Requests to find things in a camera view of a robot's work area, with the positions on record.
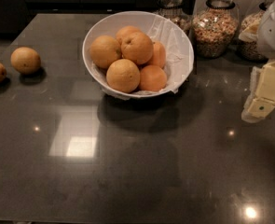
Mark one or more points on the orange in bowl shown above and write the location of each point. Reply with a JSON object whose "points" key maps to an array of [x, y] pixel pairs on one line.
{"points": [[104, 50], [159, 55], [152, 78], [124, 31], [123, 75]]}

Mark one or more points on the orange on table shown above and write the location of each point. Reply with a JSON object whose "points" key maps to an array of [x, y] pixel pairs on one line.
{"points": [[25, 60]]}

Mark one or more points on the glass jar with grains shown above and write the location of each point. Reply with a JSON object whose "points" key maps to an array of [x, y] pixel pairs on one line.
{"points": [[248, 50], [173, 11]]}

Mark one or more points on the middle glass jar with cereal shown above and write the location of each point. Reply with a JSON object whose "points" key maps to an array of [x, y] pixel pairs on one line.
{"points": [[214, 27]]}

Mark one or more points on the front right orange in bowl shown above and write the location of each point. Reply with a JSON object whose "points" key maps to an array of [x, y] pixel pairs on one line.
{"points": [[152, 78]]}

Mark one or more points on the back orange in bowl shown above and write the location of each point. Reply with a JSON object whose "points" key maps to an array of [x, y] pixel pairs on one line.
{"points": [[124, 31]]}

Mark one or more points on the right glass jar with grains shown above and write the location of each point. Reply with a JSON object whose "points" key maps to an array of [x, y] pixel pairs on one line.
{"points": [[248, 50]]}

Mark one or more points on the left glass jar with grains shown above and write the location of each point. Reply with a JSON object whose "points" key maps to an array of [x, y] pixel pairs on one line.
{"points": [[173, 11]]}

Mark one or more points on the top centre orange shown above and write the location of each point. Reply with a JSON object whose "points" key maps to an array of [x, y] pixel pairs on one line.
{"points": [[137, 47]]}

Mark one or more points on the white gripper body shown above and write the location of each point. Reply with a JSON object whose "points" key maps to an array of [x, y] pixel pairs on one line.
{"points": [[273, 32]]}

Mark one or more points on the white plastic bowl liner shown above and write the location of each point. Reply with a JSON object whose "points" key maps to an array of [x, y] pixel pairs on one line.
{"points": [[179, 56]]}

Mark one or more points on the white bowl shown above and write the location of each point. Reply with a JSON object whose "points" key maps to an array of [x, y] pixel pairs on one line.
{"points": [[134, 19]]}

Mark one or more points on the left orange in bowl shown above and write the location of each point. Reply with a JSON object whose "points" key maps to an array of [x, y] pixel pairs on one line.
{"points": [[104, 50]]}

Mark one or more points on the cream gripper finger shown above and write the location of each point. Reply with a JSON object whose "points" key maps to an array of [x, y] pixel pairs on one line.
{"points": [[249, 30], [261, 100]]}

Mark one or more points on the right rear orange in bowl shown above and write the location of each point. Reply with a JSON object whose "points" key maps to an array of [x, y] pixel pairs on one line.
{"points": [[159, 55]]}

